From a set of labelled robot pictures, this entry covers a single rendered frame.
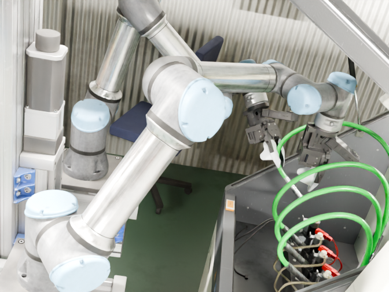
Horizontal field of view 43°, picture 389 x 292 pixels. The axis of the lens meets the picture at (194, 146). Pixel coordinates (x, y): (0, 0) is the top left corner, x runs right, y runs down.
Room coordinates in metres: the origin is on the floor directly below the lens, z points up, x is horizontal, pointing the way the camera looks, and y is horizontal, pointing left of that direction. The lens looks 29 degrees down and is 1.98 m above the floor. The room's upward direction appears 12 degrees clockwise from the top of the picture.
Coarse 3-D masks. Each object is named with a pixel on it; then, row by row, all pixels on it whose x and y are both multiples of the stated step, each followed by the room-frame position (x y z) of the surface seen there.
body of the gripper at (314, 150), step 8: (312, 128) 1.24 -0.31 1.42; (304, 136) 1.26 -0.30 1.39; (312, 136) 1.24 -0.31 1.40; (320, 136) 1.26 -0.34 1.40; (328, 136) 1.23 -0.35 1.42; (336, 136) 1.24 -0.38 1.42; (304, 144) 1.25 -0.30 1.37; (312, 144) 1.24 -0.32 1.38; (320, 144) 1.25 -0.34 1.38; (296, 152) 1.29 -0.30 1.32; (304, 152) 1.23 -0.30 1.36; (312, 152) 1.23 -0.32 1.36; (320, 152) 1.23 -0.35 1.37; (328, 152) 1.23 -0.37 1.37; (304, 160) 1.24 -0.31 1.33; (312, 160) 1.23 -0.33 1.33; (320, 160) 1.23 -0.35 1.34; (328, 160) 1.23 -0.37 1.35
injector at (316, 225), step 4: (312, 224) 1.25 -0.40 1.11; (316, 224) 1.25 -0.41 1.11; (308, 228) 1.26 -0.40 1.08; (312, 228) 1.25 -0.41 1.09; (316, 228) 1.25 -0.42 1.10; (300, 232) 1.26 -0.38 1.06; (304, 232) 1.26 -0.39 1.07; (308, 232) 1.25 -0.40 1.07; (312, 232) 1.25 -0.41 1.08; (304, 236) 1.25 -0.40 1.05; (308, 236) 1.25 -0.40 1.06; (304, 240) 1.26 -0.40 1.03; (308, 240) 1.25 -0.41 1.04; (308, 244) 1.25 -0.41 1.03; (300, 252) 1.26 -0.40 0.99; (304, 252) 1.25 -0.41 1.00; (304, 256) 1.25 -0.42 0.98
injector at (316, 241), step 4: (316, 240) 1.17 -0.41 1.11; (312, 244) 1.18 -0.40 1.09; (304, 248) 1.18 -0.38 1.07; (308, 248) 1.18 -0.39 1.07; (312, 248) 1.17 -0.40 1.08; (316, 248) 1.17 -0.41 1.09; (308, 252) 1.17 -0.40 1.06; (316, 252) 1.17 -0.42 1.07; (312, 256) 1.17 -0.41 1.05; (308, 260) 1.18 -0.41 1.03; (312, 260) 1.17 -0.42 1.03; (304, 268) 1.18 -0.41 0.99; (304, 272) 1.17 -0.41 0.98; (308, 272) 1.18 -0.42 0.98
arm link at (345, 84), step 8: (336, 72) 1.27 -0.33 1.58; (328, 80) 1.25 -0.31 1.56; (336, 80) 1.23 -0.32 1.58; (344, 80) 1.23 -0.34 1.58; (352, 80) 1.24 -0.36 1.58; (336, 88) 1.22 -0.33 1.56; (344, 88) 1.22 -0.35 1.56; (352, 88) 1.23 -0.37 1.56; (344, 96) 1.22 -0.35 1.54; (352, 96) 1.24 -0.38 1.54; (336, 104) 1.21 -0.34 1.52; (344, 104) 1.23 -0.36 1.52; (320, 112) 1.24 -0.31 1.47; (328, 112) 1.23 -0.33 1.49; (336, 112) 1.22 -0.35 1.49; (344, 112) 1.23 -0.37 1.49
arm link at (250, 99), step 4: (244, 96) 1.50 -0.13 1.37; (248, 96) 1.48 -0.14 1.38; (252, 96) 1.49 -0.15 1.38; (256, 96) 1.48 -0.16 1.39; (260, 96) 1.49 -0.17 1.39; (264, 96) 1.49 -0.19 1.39; (244, 100) 1.50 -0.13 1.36; (248, 100) 1.49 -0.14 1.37; (252, 100) 1.48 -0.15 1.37; (256, 100) 1.48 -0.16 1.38; (260, 100) 1.48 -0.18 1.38; (264, 100) 1.48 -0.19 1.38; (248, 104) 1.48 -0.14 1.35; (252, 104) 1.47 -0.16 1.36
